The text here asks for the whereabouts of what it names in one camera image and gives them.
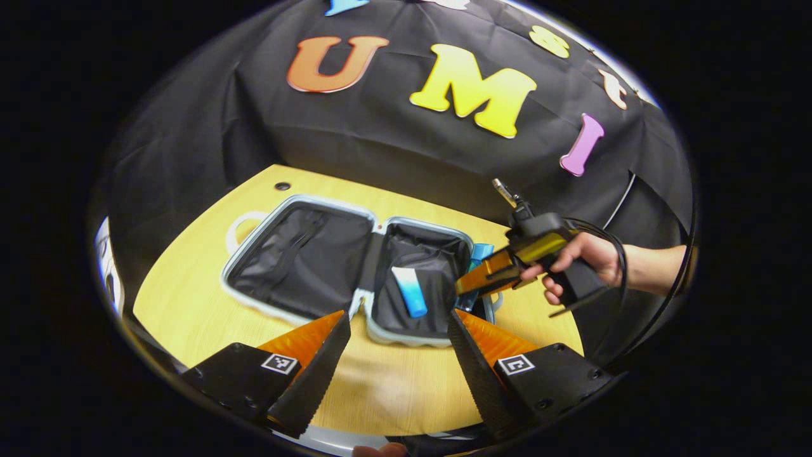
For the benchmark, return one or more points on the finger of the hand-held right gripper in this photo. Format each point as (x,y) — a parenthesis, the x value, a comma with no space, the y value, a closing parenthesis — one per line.
(504,285)
(485,270)

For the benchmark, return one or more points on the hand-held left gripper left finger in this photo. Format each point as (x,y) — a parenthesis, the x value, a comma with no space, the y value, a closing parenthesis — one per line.
(317,374)

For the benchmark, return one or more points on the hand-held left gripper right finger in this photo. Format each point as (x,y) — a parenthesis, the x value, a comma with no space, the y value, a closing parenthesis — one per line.
(476,374)

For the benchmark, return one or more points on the teal bottle with blue cap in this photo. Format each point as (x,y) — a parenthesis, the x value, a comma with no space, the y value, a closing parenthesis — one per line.
(482,252)

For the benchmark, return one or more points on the blue and white tube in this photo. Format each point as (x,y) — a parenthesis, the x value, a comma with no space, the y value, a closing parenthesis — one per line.
(411,295)

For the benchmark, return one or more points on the light blue suitcase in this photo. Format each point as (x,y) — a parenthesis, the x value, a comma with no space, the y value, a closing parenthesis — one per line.
(304,254)

